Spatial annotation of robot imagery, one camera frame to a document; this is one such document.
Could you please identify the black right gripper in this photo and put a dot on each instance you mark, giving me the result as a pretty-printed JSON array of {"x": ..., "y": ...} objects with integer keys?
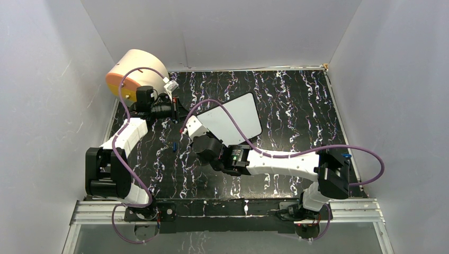
[{"x": 194, "y": 138}]

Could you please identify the beige and orange cylinder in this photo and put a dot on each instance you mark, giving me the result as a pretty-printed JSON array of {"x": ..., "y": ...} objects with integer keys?
[{"x": 152, "y": 73}]

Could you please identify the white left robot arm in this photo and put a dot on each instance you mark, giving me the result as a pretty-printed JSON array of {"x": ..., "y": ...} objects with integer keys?
[{"x": 107, "y": 172}]

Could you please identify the aluminium frame rail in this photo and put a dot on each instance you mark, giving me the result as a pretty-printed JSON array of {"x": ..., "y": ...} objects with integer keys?
[{"x": 100, "y": 212}]

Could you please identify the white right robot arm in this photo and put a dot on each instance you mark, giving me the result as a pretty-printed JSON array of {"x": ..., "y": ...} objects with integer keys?
[{"x": 327, "y": 169}]

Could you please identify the small black-framed whiteboard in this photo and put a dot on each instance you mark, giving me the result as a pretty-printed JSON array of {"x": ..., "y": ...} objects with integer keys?
[{"x": 243, "y": 111}]

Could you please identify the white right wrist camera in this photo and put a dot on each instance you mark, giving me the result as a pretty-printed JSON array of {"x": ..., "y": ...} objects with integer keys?
[{"x": 194, "y": 128}]

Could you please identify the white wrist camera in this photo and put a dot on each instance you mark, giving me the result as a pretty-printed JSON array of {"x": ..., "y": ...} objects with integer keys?
[
  {"x": 194, "y": 128},
  {"x": 170, "y": 86}
]

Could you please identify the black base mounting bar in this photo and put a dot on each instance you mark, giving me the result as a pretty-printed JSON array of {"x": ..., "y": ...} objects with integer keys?
[{"x": 282, "y": 215}]

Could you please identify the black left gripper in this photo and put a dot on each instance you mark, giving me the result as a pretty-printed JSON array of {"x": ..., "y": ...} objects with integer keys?
[{"x": 177, "y": 111}]

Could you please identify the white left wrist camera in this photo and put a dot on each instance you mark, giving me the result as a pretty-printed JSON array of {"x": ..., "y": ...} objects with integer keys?
[{"x": 170, "y": 86}]

